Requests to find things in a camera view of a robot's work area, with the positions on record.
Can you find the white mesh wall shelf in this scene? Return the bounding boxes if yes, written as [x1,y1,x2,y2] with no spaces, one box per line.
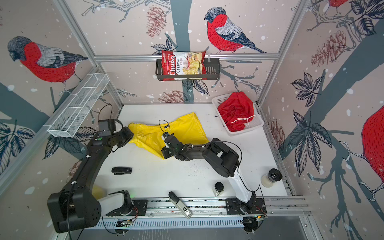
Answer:
[48,73,110,138]

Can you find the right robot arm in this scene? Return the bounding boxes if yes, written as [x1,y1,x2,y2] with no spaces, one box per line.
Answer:
[162,132,257,215]

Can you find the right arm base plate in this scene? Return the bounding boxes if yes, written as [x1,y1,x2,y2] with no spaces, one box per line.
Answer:
[224,198,267,216]

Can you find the yellow shorts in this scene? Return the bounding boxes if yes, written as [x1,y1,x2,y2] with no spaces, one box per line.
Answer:
[129,113,209,159]

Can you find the red cassava chips bag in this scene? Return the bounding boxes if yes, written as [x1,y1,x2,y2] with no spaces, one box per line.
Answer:
[161,51,207,81]

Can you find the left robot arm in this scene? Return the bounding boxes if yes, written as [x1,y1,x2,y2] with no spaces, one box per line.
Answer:
[47,120,134,233]

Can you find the red shorts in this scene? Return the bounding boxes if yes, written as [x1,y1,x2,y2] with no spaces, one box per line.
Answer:
[218,92,255,133]

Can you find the small black-lidded jar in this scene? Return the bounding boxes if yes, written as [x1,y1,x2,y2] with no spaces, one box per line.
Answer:
[214,182,224,197]

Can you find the white black-capped bottle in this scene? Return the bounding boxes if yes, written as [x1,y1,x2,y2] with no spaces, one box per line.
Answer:
[261,169,283,188]

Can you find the white perforated plastic basket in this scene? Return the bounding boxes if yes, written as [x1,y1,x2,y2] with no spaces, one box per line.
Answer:
[212,93,264,136]

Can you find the black wire wall basket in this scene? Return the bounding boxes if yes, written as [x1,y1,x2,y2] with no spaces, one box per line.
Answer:
[155,59,221,81]

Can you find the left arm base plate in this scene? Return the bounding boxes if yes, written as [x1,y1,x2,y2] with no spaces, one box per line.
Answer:
[106,199,148,217]

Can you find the black silver stapler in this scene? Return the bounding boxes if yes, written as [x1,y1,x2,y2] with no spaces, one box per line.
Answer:
[169,191,192,219]

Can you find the yellow cup of markers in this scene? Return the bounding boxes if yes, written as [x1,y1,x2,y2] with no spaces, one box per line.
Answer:
[92,185,107,200]

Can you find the small black box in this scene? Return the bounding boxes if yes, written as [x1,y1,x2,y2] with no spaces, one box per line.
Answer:
[112,167,133,175]

